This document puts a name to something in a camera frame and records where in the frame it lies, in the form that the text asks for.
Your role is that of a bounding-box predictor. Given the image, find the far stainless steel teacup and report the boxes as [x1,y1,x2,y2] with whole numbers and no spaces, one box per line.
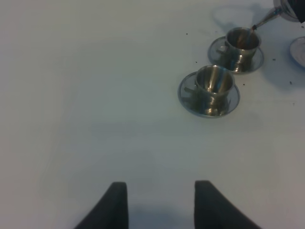
[216,27,261,73]

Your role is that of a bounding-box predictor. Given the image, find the far stainless steel saucer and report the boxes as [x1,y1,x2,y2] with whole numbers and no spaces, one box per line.
[208,36,264,74]

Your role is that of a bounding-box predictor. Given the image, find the near stainless steel saucer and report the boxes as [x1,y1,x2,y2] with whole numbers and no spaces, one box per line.
[177,72,240,118]

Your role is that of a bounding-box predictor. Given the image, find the stainless steel saucer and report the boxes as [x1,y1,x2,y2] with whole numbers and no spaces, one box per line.
[208,36,264,74]
[177,72,240,118]

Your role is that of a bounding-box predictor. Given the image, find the stainless steel teacup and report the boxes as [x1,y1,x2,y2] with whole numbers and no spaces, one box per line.
[216,27,261,73]
[195,65,235,105]

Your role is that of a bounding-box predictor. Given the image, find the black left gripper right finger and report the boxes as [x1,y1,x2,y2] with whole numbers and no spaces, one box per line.
[194,181,260,229]

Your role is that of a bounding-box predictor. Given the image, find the near stainless steel teacup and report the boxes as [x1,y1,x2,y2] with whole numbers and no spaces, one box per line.
[195,65,235,105]

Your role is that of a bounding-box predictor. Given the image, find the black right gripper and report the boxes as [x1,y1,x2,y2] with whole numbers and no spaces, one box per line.
[293,0,305,23]

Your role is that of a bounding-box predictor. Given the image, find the round steel teapot saucer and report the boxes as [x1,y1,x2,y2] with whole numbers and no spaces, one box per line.
[290,36,305,68]

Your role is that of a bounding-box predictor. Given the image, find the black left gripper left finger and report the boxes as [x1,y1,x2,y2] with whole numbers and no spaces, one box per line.
[76,182,129,229]

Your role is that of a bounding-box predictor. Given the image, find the stainless steel teapot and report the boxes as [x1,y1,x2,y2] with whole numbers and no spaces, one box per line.
[251,0,299,31]

